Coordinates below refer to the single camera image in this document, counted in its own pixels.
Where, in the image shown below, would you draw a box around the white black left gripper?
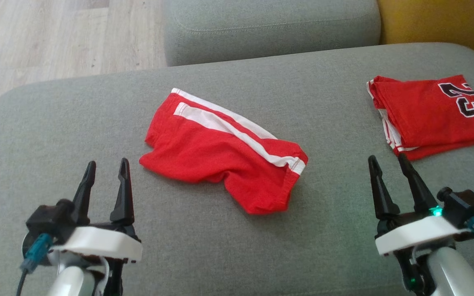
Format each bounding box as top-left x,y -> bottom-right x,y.
52,158 -> 142,262

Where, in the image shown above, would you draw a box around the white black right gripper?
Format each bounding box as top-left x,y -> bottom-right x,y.
368,153 -> 473,256

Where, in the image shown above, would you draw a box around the red basketball jersey number 23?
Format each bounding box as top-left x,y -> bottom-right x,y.
367,74 -> 474,161

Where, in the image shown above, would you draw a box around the red shorts with white stripes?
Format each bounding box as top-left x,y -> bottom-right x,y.
139,88 -> 308,215

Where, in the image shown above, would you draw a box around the yellow and grey sofa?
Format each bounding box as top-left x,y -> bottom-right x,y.
0,42 -> 474,296

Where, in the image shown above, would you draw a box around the yellow sofa back cushion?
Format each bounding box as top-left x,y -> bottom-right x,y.
377,0 -> 474,62

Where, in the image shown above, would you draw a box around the grey sofa seat cushion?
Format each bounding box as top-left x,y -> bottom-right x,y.
163,0 -> 381,66

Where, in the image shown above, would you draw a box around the teal left camera connector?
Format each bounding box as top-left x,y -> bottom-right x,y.
20,234 -> 53,274

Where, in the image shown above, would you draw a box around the black left camera cable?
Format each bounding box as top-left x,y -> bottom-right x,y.
15,268 -> 28,296

